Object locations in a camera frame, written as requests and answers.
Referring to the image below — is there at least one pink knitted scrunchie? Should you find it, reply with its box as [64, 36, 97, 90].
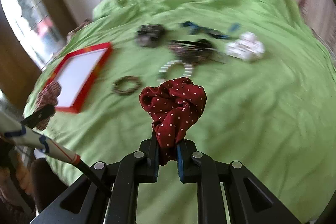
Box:
[35, 81, 62, 131]

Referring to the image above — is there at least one red polka dot scrunchie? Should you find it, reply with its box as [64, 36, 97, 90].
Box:
[139, 77, 207, 165]

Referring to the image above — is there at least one brown beaded bracelet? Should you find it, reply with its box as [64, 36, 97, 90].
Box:
[112, 76, 144, 97]

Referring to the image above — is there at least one white pearl bracelet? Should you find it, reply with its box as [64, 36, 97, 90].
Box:
[156, 58, 194, 83]

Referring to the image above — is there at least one white patterned scrunchie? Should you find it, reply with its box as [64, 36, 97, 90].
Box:
[225, 32, 265, 62]

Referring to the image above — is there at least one grey black furry scrunchie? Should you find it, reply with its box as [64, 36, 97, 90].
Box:
[135, 24, 166, 48]

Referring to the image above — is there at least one red framed white tray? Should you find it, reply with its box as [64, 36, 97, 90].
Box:
[45, 42, 113, 113]

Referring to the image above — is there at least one window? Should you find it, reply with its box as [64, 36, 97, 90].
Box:
[1, 0, 66, 70]

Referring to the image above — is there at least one green bed sheet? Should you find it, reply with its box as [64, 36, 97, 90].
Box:
[24, 0, 335, 223]

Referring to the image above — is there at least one striped pink blanket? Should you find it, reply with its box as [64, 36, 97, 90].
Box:
[298, 0, 335, 50]

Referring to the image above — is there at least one blue striped hair tie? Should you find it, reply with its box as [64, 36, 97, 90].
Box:
[180, 21, 241, 41]

